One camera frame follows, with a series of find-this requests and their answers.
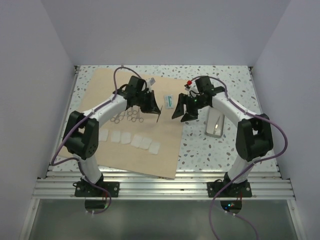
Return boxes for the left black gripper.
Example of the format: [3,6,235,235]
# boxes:
[135,90,161,114]

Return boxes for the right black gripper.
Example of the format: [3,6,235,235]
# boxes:
[171,93,208,123]

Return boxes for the steel curved scissors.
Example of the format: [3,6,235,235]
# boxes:
[156,105,163,123]

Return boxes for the steel forceps clamp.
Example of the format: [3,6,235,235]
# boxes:
[130,108,144,123]

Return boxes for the metal instrument tray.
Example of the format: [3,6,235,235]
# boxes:
[205,107,225,138]

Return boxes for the steel tweezers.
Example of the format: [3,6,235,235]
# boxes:
[213,116,220,135]

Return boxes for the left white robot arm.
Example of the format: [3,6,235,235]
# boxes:
[62,76,161,197]

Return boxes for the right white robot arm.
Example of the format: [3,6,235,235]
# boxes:
[172,75,274,197]

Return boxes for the green white packet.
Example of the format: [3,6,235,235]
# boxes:
[163,94,175,109]

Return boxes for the beige cloth mat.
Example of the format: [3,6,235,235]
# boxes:
[55,68,190,180]

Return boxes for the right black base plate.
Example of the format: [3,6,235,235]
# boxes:
[207,179,253,198]

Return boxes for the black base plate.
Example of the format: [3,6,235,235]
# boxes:
[72,175,120,198]
[207,179,253,198]

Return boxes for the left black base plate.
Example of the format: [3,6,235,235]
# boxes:
[72,175,120,198]

